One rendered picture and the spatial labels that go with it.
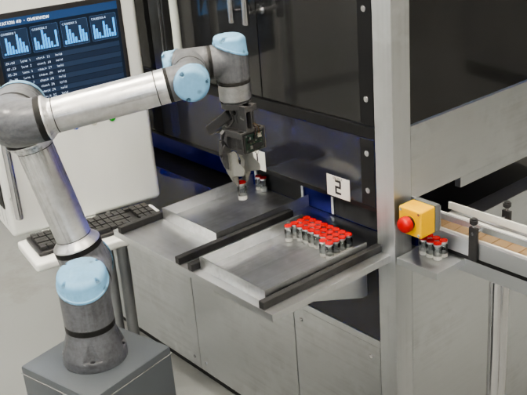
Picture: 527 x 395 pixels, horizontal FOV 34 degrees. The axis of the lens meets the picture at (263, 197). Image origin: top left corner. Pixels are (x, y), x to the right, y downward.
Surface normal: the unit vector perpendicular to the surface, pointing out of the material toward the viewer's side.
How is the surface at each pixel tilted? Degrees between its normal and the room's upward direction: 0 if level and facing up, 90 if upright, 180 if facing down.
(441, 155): 90
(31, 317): 0
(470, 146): 90
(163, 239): 0
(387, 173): 90
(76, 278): 8
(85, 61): 90
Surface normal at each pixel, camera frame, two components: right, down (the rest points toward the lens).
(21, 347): -0.07, -0.92
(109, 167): 0.50, 0.30
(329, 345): -0.76, 0.30
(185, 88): 0.14, 0.38
